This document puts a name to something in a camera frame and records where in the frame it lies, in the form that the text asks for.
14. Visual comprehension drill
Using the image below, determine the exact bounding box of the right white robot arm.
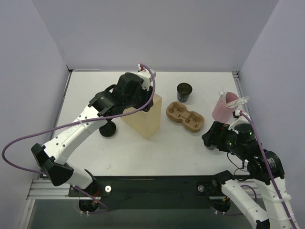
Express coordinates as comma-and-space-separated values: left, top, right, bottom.
202, 121, 299, 229

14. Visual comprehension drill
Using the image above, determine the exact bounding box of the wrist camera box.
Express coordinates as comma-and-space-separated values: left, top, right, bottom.
228, 110, 250, 131
136, 63, 156, 83

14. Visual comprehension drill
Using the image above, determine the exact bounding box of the white plastic cutlery piece upright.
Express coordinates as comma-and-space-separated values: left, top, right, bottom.
218, 88, 227, 105

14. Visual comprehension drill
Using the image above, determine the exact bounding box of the beige paper bag with handles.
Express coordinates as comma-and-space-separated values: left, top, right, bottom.
121, 94, 162, 139

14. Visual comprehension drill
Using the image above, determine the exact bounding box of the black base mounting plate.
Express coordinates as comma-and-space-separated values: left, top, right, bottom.
69, 176, 239, 210

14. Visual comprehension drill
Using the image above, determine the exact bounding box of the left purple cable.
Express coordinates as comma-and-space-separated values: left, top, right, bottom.
1, 63, 157, 214

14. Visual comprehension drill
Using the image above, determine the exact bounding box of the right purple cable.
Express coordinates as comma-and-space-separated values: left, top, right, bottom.
224, 112, 301, 229

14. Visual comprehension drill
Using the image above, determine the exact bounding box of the purple cable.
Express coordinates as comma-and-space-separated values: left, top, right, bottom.
1, 63, 157, 214
224, 112, 301, 229

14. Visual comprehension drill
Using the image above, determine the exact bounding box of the brown cardboard cup carrier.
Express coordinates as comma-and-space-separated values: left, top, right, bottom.
166, 102, 205, 133

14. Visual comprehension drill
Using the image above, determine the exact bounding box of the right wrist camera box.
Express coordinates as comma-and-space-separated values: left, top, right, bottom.
228, 110, 250, 131

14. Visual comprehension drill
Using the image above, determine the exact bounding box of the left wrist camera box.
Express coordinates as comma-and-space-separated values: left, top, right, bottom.
136, 63, 156, 83

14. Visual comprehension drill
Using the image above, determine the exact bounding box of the aluminium frame rail front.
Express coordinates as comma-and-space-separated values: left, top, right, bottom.
27, 179, 262, 200

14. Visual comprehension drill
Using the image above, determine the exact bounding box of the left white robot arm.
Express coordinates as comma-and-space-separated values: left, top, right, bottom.
31, 70, 155, 196

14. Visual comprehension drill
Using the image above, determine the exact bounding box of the dark translucent cup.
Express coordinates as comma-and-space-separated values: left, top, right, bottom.
177, 83, 193, 103
207, 145, 216, 150

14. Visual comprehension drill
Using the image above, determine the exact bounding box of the stack of black cup lids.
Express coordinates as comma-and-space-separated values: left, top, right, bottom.
99, 121, 116, 137

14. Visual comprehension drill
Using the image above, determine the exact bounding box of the pink cylindrical utensil holder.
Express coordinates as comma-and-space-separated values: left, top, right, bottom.
212, 92, 239, 123

